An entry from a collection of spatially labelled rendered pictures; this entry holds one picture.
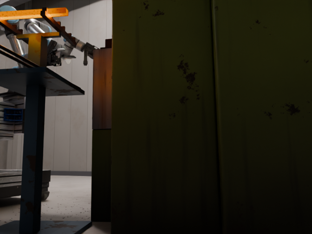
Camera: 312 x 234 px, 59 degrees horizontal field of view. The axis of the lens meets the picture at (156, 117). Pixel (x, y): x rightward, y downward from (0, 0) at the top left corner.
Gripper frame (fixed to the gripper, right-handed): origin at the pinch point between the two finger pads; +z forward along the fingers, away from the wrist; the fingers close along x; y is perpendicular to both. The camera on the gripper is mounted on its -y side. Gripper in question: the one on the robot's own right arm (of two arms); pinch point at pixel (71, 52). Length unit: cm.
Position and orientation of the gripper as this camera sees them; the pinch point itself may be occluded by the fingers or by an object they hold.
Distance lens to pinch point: 192.1
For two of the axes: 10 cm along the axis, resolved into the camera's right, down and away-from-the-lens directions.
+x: -1.8, -1.3, -9.7
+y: 0.2, 9.9, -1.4
